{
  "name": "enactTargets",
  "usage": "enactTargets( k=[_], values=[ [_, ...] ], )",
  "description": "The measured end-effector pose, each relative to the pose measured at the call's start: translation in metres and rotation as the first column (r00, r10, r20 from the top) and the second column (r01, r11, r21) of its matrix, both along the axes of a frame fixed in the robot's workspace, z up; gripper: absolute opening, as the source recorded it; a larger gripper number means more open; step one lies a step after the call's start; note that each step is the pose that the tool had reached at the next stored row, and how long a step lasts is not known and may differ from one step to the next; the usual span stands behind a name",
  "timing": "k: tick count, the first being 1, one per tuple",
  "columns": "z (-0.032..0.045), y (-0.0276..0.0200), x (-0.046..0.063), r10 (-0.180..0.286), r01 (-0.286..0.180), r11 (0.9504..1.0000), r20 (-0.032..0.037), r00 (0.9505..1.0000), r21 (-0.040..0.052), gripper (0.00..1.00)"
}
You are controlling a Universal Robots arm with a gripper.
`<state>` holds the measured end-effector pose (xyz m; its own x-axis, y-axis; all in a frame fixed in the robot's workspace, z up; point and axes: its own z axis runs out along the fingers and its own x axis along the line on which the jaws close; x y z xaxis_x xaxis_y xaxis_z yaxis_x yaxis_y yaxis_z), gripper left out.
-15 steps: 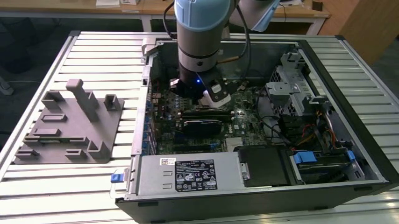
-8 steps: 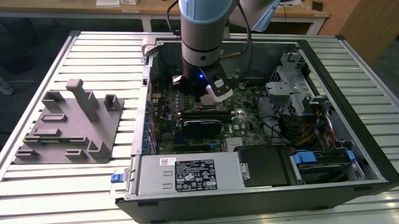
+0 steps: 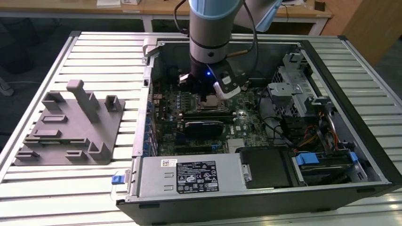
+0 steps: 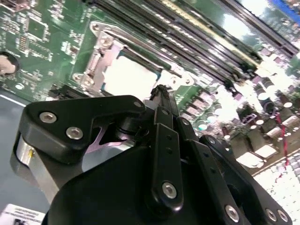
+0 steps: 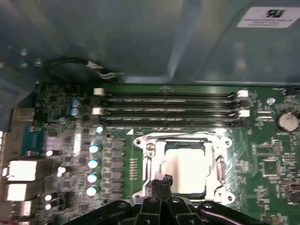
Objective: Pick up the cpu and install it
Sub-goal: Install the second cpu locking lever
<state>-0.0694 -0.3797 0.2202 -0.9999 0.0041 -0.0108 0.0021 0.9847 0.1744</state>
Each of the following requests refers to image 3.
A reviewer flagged small silver heatsink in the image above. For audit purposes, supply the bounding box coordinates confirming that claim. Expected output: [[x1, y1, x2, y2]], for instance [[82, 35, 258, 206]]
[[225, 138, 246, 149]]

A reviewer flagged white paper box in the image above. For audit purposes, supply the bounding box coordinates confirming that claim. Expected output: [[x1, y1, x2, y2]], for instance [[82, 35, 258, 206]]
[[94, 0, 121, 7]]

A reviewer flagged CPU socket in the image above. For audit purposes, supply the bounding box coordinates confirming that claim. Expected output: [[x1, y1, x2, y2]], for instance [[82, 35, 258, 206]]
[[193, 92, 229, 113]]

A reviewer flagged blue plastic latch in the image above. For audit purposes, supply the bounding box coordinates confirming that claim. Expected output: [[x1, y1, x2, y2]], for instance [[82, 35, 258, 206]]
[[112, 171, 126, 186]]

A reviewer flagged black open PC case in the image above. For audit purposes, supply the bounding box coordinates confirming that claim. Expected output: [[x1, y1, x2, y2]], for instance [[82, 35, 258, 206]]
[[114, 35, 399, 226]]

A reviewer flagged wooden desk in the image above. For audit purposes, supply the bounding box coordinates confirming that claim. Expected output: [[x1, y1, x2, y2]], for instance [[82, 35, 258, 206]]
[[0, 0, 333, 36]]

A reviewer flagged green motherboard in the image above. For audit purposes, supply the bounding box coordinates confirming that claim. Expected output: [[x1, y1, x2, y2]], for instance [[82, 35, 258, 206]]
[[149, 80, 273, 157]]

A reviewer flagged black expansion slot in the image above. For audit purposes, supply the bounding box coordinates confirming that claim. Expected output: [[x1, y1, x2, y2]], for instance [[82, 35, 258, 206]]
[[173, 146, 210, 153]]

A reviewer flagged grey parts rack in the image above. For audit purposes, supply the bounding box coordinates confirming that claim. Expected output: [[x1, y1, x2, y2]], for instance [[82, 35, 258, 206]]
[[11, 79, 126, 167]]

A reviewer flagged blue disk carrier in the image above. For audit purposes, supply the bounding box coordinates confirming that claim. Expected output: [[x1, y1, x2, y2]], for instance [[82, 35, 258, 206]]
[[293, 152, 357, 186]]

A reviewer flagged silver drive cage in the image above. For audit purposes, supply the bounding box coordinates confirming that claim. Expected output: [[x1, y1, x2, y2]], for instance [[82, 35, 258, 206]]
[[265, 53, 329, 118]]

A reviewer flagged brown wooden cabinet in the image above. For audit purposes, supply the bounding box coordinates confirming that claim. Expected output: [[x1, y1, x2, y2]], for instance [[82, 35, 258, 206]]
[[321, 0, 402, 68]]

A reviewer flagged black RAM slot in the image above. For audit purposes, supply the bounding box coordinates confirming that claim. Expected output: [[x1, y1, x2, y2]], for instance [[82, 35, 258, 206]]
[[181, 118, 236, 123], [181, 114, 236, 119], [181, 112, 236, 116], [181, 116, 236, 121]]

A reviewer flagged silver CPU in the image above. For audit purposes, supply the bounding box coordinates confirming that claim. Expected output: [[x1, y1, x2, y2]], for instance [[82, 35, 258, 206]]
[[201, 96, 221, 108]]

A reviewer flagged grey stand foot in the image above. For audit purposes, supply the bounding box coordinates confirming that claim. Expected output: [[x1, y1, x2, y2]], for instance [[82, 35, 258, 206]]
[[0, 77, 13, 96]]

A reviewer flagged silver power supply unit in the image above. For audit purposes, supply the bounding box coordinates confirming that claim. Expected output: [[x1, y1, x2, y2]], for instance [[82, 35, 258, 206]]
[[137, 154, 253, 198]]

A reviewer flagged black camera cable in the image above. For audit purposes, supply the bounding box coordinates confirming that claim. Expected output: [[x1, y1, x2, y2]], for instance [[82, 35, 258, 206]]
[[240, 0, 260, 84]]

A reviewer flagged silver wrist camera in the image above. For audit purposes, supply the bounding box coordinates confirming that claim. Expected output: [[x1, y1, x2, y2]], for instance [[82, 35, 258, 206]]
[[212, 70, 241, 100]]

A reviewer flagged black graphics card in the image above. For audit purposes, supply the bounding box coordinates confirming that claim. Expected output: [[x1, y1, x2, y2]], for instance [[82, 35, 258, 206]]
[[182, 121, 225, 137]]

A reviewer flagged green RAM stick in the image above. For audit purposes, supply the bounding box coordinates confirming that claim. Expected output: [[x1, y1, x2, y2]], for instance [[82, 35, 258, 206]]
[[38, 140, 84, 145]]

